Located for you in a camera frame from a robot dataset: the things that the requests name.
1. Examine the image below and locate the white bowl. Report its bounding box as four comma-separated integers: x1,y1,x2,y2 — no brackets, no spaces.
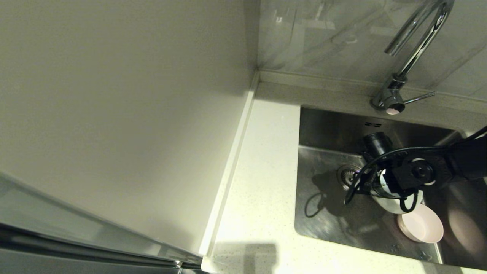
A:
371,169,423,215

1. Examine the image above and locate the pink bowl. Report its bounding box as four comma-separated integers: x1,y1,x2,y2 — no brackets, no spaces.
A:
397,205,444,244

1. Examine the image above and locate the thin chrome faucet lever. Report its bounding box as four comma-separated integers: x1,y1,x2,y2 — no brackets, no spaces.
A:
403,92,436,104

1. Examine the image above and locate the stainless steel sink basin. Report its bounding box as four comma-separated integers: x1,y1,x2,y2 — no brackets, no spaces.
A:
294,106,487,271

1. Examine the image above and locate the round metal drain strainer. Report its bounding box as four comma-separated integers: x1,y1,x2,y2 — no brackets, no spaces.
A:
337,164,364,191

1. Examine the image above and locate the chrome gooseneck faucet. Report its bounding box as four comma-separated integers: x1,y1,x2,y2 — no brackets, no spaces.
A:
371,0,455,115

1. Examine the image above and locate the white countertop trim strip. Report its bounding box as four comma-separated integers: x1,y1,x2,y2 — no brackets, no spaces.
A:
199,72,260,256

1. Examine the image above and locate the shiny steel appliance edge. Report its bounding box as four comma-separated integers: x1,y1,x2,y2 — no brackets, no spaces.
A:
0,171,204,274

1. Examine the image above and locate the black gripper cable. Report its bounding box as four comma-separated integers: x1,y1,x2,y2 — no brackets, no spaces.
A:
344,147,457,213

